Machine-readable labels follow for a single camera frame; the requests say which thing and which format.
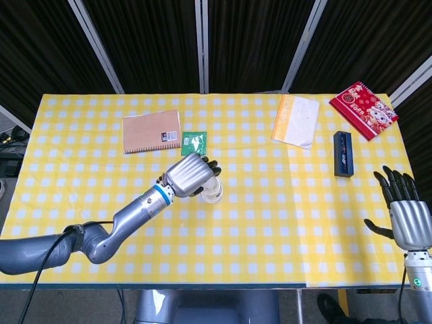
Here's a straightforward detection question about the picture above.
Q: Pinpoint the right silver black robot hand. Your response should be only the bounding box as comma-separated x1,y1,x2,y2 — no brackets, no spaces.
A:
363,165,432,251

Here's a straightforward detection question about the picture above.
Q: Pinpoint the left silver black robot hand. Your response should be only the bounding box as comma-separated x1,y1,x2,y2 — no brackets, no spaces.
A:
157,152,223,199

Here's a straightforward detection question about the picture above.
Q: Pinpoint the fern print paper cup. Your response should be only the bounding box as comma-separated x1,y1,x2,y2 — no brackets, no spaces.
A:
203,187,224,203

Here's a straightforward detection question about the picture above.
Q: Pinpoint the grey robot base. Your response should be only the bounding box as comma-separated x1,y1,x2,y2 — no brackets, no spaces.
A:
134,289,281,324

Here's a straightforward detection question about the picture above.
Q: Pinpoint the green sachet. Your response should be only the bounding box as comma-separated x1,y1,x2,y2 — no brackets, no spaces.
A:
180,131,208,157

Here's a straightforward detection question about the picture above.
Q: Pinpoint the brown spiral notebook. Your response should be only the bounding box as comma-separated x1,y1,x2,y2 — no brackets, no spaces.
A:
121,109,182,155

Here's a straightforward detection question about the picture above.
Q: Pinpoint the yellow checked tablecloth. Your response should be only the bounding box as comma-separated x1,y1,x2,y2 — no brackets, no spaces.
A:
0,93,432,288

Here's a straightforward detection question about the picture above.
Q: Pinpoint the dark blue box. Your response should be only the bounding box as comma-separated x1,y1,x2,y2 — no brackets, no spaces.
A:
333,130,355,178

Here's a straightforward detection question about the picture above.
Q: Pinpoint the red spiral calendar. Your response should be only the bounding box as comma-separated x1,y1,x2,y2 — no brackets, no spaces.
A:
329,80,400,141

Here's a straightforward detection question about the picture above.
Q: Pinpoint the yellow white booklet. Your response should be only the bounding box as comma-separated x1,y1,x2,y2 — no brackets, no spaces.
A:
271,94,321,151

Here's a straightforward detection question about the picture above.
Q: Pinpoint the grey table leg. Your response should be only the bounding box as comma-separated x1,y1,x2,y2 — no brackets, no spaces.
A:
296,289,305,324

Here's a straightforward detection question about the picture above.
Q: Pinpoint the black floor equipment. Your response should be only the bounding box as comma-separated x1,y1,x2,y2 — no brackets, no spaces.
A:
0,126,30,177

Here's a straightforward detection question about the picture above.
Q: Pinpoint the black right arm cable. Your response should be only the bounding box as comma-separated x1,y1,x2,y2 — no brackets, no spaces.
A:
397,253,408,324

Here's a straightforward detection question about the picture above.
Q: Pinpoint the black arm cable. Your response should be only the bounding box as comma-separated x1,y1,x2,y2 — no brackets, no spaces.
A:
16,220,115,324
397,253,408,324

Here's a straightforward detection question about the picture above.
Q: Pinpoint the black cable under table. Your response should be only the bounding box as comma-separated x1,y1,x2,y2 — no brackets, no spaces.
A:
116,289,127,324

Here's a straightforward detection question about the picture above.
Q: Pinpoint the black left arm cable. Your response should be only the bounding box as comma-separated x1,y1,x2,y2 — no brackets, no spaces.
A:
16,220,115,324

